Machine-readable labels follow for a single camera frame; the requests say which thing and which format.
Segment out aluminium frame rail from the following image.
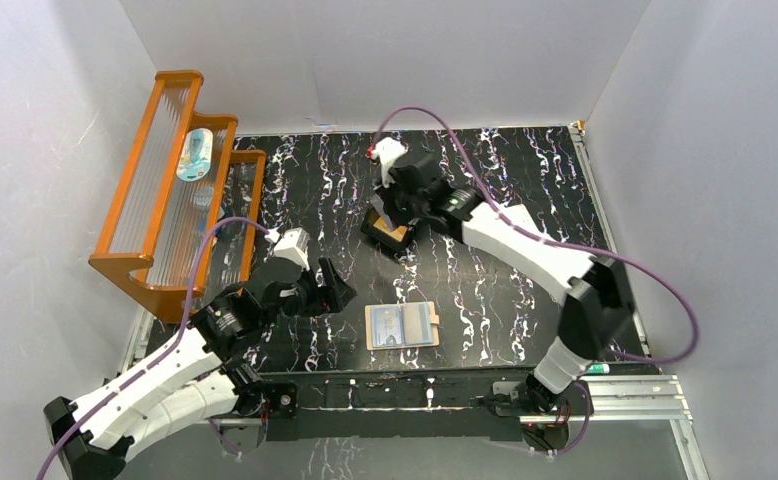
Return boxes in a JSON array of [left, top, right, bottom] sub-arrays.
[[84, 374, 712, 480]]

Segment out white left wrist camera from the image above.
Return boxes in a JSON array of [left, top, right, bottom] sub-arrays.
[[272, 227, 310, 270]]

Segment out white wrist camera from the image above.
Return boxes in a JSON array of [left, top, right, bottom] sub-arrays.
[[272, 227, 310, 270], [367, 137, 408, 188]]

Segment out white magnetic stripe card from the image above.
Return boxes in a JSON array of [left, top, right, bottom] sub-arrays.
[[401, 302, 434, 345]]

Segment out white green marker pen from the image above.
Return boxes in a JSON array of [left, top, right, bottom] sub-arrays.
[[584, 363, 611, 375]]

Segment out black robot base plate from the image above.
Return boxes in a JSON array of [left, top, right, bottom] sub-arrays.
[[203, 370, 592, 444]]

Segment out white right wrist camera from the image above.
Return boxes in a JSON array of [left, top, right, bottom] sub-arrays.
[[367, 137, 408, 188]]

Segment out white cardboard box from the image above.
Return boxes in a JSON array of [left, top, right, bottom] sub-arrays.
[[502, 204, 542, 237]]

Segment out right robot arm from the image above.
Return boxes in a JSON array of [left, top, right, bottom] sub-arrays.
[[367, 147, 634, 414]]

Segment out orange wooden tiered rack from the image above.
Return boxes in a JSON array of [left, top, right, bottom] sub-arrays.
[[89, 70, 267, 323]]

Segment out blue white blister pack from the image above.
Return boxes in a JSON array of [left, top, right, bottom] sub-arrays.
[[176, 128, 214, 182]]

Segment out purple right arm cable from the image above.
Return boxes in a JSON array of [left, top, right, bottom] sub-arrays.
[[367, 105, 700, 458]]

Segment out black plastic card bin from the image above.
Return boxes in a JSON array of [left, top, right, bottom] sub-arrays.
[[360, 206, 415, 254]]

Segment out tan blue card holder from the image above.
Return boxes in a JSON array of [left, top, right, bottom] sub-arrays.
[[364, 302, 440, 351]]

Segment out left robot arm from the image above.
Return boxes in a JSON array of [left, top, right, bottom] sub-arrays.
[[43, 257, 356, 479]]

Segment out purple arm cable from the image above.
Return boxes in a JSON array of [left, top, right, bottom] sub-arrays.
[[34, 217, 284, 480], [367, 105, 700, 458]]

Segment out blue items on rack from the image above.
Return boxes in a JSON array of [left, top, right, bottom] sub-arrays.
[[192, 187, 232, 237]]

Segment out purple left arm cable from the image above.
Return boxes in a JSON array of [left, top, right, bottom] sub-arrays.
[[34, 217, 284, 480]]

